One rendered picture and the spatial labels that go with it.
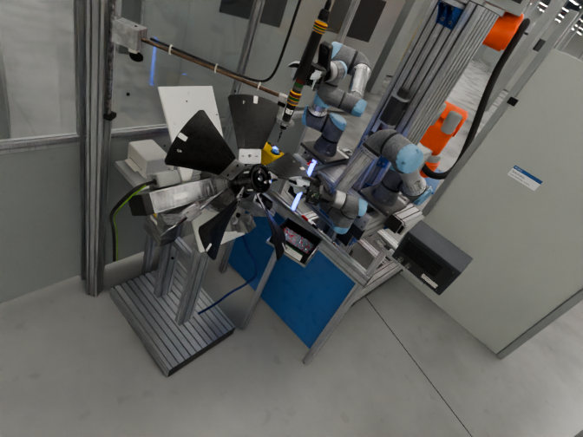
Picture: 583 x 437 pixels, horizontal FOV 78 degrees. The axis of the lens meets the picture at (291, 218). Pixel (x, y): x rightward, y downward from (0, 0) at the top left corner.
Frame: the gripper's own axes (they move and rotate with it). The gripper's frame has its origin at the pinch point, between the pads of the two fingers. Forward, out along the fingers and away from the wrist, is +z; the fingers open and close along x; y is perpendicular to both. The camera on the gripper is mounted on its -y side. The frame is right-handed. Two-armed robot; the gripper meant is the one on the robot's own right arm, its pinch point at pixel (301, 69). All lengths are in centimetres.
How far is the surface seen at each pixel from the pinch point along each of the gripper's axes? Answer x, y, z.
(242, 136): 13.5, 33.9, 2.6
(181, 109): 40, 35, 10
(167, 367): -3, 156, 36
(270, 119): 9.9, 26.1, -8.4
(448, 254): -79, 40, -20
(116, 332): 34, 164, 37
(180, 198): 13, 53, 33
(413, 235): -64, 41, -20
